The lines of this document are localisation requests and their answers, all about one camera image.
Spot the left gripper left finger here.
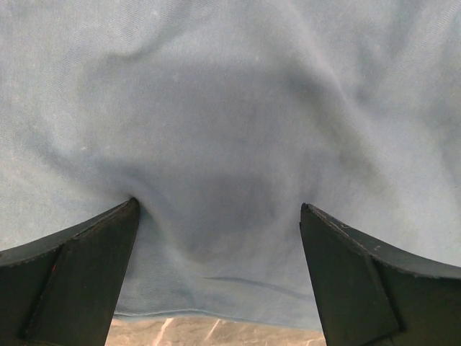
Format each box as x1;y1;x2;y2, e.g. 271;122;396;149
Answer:
1;198;140;345

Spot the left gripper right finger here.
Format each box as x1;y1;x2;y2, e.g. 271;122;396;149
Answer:
300;203;460;346

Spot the blue t shirt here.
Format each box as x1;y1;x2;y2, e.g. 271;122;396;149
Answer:
1;1;460;329

